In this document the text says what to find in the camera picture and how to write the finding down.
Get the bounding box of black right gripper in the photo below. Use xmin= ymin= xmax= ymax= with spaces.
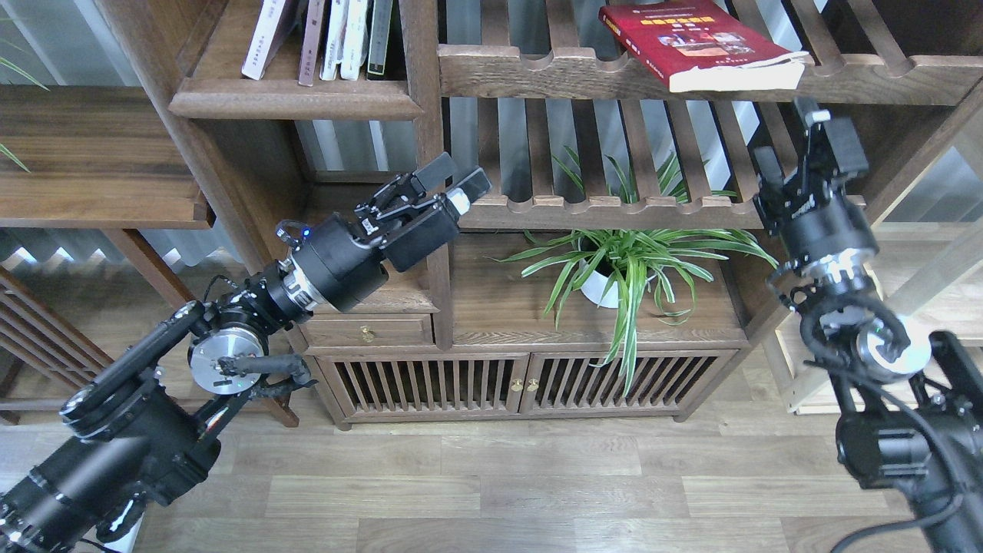
xmin=751 ymin=97 xmax=880 ymax=272

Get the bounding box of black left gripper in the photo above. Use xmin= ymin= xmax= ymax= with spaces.
xmin=275 ymin=151 xmax=492 ymax=314

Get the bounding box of dark maroon Chinese book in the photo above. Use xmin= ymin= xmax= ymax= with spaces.
xmin=297 ymin=0 xmax=329 ymax=87

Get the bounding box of pale lavender white book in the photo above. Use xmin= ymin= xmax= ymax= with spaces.
xmin=241 ymin=0 xmax=300 ymax=80

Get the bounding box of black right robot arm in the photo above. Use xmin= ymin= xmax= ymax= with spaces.
xmin=753 ymin=97 xmax=982 ymax=552

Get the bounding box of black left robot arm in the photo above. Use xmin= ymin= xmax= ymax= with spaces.
xmin=1 ymin=153 xmax=492 ymax=552

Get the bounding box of red paperback book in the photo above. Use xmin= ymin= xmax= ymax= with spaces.
xmin=599 ymin=1 xmax=806 ymax=94

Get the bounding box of white standing book middle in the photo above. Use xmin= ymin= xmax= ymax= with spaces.
xmin=339 ymin=1 xmax=372 ymax=81

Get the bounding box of white standing book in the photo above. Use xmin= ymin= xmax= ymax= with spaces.
xmin=339 ymin=1 xmax=372 ymax=81
xmin=319 ymin=0 xmax=349 ymax=81

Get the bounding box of dark wooden bookshelf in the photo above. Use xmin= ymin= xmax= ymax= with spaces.
xmin=96 ymin=1 xmax=981 ymax=426

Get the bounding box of dark green standing book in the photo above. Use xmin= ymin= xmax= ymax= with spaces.
xmin=366 ymin=0 xmax=396 ymax=81

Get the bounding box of white plant pot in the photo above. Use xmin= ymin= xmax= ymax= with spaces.
xmin=572 ymin=241 xmax=637 ymax=309

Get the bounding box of green spider plant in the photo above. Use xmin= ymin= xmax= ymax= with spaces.
xmin=495 ymin=146 xmax=780 ymax=396

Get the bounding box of white standing book left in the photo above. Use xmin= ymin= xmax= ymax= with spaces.
xmin=319 ymin=0 xmax=349 ymax=81

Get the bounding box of dark wooden side table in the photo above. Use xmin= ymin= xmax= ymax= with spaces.
xmin=0 ymin=83 xmax=300 ymax=428

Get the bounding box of dark slatted wooden rack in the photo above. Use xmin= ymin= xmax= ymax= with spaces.
xmin=1 ymin=267 xmax=113 ymax=400

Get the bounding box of green plant leaves left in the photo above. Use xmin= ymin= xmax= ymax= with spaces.
xmin=1 ymin=55 xmax=51 ymax=173

